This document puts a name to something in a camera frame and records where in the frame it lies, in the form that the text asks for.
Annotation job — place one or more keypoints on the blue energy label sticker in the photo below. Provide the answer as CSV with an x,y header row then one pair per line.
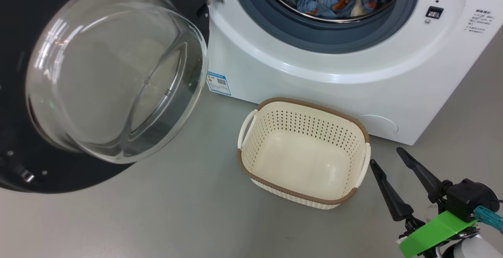
x,y
218,83

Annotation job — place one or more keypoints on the round drain filter cover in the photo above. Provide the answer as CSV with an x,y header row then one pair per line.
x,y
379,124

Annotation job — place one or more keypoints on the black door latch socket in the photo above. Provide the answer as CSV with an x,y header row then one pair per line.
x,y
434,12

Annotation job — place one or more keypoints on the right white grey robot arm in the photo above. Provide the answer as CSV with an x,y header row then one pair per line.
x,y
477,248

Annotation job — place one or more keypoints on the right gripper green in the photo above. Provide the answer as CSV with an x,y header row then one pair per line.
x,y
436,232

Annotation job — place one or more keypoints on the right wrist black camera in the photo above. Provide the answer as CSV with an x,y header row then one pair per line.
x,y
467,197

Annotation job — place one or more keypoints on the white front-load washing machine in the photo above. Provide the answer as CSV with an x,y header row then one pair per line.
x,y
314,77

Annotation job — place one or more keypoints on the small printed text label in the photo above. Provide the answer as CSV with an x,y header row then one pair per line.
x,y
478,21

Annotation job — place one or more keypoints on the cream perforated laundry basket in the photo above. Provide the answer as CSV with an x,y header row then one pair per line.
x,y
302,163

